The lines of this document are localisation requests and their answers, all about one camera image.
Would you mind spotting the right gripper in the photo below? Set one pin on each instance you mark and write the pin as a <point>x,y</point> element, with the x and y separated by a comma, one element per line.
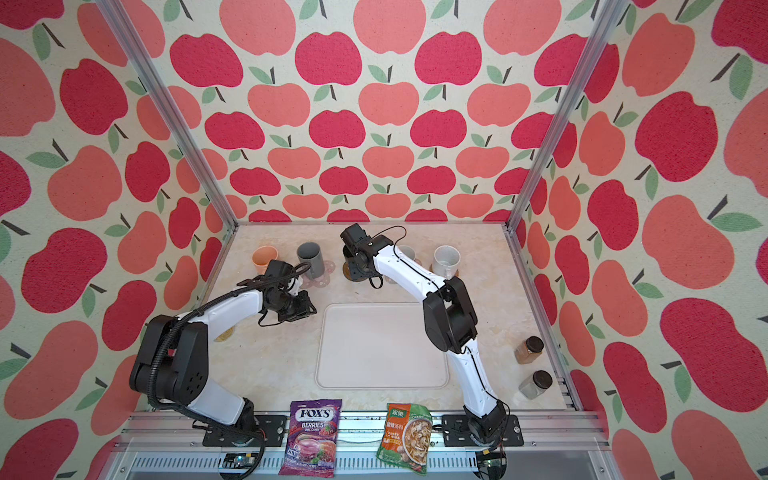
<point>355,273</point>

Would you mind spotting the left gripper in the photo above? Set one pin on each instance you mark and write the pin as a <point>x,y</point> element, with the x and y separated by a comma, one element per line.
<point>305,308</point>

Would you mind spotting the brown wooden round coaster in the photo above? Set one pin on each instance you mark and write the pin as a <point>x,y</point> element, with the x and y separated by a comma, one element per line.
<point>346,275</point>

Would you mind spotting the pink flower coaster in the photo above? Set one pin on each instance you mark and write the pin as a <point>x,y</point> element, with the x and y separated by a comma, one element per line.
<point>403,270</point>
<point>321,281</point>

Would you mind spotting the grey mug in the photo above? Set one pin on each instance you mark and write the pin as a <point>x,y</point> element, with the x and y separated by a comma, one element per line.
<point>310,253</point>

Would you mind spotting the orange mug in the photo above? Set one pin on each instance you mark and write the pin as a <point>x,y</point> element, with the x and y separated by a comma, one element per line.
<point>262,257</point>

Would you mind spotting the rattan woven round coaster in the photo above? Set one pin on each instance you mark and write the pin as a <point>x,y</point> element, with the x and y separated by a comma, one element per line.
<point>445,273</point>

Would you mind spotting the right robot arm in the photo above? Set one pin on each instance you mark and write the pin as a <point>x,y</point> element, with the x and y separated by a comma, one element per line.
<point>450,323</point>

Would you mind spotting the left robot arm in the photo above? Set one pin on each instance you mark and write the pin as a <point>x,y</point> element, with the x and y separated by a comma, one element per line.
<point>172,366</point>

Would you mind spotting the translucent plastic tray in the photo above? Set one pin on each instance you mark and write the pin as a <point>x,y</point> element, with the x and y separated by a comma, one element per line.
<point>377,346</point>

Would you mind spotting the purple Fox's candy bag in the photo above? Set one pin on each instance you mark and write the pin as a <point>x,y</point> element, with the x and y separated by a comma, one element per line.
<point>311,443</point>

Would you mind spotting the green snack bag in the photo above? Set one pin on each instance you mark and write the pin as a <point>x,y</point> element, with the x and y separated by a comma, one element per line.
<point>407,437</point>

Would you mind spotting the brown spice jar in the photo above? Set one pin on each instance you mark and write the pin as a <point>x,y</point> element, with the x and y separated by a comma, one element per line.
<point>529,350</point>

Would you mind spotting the clear jar black lid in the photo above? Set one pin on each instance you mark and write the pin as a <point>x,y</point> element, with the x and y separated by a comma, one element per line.
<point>536,384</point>

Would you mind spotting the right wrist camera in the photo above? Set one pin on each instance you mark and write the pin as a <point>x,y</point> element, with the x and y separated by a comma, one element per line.
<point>355,237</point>

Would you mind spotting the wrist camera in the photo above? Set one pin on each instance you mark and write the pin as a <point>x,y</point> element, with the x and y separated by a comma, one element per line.
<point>280,273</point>
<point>355,237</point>

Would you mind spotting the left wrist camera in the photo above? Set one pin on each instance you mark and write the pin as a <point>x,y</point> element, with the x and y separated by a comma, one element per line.
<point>280,273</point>

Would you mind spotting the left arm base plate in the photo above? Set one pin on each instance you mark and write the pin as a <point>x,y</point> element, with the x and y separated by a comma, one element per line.
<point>271,428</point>

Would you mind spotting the front aluminium frame rail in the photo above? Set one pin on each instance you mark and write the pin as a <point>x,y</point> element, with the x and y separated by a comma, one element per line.
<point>556,444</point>

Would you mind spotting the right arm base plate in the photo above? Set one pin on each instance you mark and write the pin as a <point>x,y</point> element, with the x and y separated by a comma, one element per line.
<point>456,432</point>

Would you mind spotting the right aluminium frame post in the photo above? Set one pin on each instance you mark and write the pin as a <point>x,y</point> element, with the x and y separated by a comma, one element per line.
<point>602,31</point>

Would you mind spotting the aluminium frame post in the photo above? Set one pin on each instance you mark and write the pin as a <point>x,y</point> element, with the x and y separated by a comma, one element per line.
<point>602,31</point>
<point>128,37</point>

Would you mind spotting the left aluminium frame post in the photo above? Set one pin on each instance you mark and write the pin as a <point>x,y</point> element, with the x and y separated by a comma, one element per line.
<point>128,37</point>

